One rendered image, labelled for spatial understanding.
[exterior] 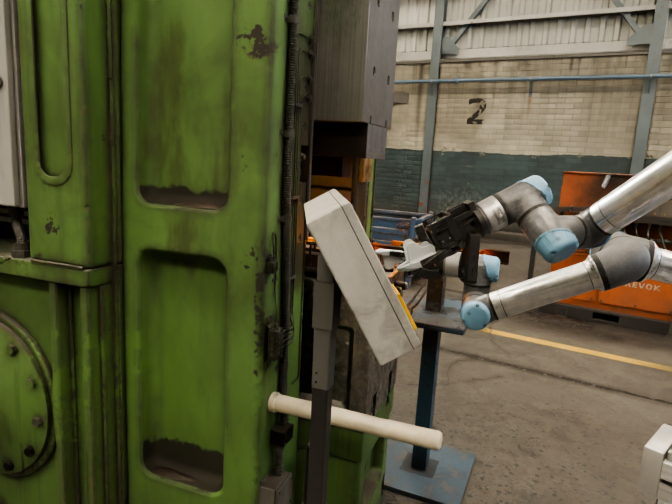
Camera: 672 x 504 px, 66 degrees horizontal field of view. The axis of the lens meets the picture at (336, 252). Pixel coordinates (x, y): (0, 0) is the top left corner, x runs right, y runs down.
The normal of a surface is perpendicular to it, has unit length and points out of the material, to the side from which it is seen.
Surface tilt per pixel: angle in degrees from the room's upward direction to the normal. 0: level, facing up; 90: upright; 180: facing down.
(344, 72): 90
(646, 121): 90
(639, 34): 90
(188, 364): 90
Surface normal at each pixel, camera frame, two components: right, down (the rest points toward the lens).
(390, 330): 0.07, 0.18
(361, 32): -0.35, 0.15
